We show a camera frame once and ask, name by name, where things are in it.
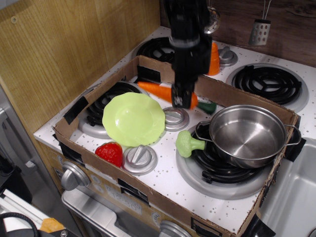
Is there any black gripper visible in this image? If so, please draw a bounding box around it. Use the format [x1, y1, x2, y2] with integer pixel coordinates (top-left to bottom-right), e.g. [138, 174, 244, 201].
[170, 37, 212, 109]

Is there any orange toy carrot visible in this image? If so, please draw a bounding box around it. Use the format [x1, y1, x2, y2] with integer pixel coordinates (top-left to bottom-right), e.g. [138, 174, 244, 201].
[137, 81, 217, 115]

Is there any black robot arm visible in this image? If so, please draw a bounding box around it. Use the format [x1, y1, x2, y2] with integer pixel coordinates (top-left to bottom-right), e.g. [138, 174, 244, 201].
[164, 0, 212, 109]

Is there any light green plastic plate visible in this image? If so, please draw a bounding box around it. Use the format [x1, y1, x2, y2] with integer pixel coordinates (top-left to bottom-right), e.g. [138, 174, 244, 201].
[102, 92, 165, 147]

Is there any silver centre stove knob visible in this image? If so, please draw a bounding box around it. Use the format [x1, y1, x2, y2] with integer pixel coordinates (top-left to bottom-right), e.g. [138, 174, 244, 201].
[163, 107, 190, 132]

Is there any silver stove knob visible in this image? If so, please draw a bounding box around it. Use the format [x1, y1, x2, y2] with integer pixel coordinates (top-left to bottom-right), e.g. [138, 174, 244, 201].
[163, 107, 190, 132]
[122, 145, 158, 176]
[218, 46, 238, 67]

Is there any orange toy cone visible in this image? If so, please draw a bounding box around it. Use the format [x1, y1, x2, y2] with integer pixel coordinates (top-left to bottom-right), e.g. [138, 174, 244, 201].
[207, 42, 220, 76]

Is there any green toy broccoli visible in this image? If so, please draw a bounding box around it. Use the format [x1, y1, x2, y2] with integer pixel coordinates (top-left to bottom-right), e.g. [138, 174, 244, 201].
[175, 130, 205, 158]

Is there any silver back stove knob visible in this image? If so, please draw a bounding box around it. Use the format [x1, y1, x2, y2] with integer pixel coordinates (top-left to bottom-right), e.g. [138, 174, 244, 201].
[218, 46, 238, 67]

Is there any stainless steel pot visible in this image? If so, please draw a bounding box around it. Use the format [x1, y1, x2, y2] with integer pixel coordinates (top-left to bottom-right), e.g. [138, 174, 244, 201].
[204, 105, 302, 169]

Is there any silver front stove knob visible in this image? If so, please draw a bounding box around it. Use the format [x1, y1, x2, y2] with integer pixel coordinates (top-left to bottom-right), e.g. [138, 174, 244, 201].
[122, 145, 158, 176]

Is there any front right black burner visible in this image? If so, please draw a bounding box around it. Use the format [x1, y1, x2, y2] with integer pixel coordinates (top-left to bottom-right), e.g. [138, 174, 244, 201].
[176, 127, 272, 200]

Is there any hanging metal strainer ladle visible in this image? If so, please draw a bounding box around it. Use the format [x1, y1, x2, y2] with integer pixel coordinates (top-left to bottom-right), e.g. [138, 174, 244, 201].
[204, 0, 221, 35]

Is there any red toy strawberry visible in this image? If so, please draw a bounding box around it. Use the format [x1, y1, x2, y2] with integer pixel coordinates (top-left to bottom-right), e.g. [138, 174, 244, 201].
[95, 142, 123, 168]

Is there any front left black burner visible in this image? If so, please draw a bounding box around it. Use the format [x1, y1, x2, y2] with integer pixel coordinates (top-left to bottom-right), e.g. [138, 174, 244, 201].
[79, 81, 149, 139]

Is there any hanging metal grater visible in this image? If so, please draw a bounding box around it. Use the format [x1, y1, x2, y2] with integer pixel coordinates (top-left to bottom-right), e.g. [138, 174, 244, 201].
[248, 0, 271, 46]

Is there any back right black burner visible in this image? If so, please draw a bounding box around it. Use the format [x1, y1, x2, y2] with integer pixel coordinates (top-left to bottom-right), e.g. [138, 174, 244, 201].
[226, 63, 309, 112]

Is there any brown cardboard fence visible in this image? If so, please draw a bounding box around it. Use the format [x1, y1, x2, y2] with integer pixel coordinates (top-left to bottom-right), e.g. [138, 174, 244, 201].
[54, 56, 284, 237]

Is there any silver oven knob right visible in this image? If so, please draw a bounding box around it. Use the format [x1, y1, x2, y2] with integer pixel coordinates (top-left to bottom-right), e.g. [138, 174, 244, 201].
[159, 220, 192, 237]

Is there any silver oven knob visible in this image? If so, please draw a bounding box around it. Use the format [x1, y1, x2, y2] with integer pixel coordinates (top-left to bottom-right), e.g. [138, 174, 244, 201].
[159, 220, 192, 237]
[61, 161, 91, 191]

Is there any silver oven knob left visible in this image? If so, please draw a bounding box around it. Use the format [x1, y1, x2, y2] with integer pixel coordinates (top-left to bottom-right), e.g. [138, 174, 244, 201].
[61, 161, 91, 191]

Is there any silver toy sink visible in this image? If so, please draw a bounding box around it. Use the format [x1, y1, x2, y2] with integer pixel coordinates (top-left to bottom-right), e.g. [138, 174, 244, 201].
[260, 138, 316, 237]

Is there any silver oven door handle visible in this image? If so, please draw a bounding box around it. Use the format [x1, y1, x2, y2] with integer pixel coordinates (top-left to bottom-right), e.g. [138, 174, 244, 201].
[61, 189, 158, 237]

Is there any black cable bottom left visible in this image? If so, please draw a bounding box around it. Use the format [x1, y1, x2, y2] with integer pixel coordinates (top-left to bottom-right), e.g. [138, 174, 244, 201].
[0, 212, 40, 237]

